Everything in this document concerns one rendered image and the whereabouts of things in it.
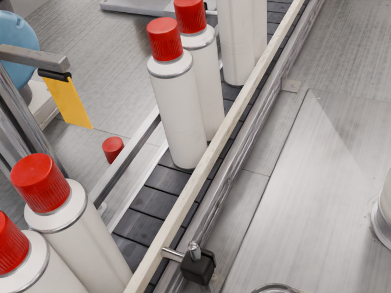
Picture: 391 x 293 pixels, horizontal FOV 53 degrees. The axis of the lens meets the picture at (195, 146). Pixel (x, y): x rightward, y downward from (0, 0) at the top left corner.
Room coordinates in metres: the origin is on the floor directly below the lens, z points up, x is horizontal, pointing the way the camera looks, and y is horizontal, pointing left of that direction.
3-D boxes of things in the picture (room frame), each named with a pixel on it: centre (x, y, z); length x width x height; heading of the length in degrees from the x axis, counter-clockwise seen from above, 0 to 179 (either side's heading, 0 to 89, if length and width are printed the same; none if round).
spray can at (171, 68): (0.37, 0.01, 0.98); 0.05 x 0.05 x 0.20
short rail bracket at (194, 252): (0.20, 0.02, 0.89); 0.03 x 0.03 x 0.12; 56
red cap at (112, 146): (0.44, 0.13, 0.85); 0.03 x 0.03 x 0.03
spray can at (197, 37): (0.41, -0.02, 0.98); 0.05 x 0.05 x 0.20
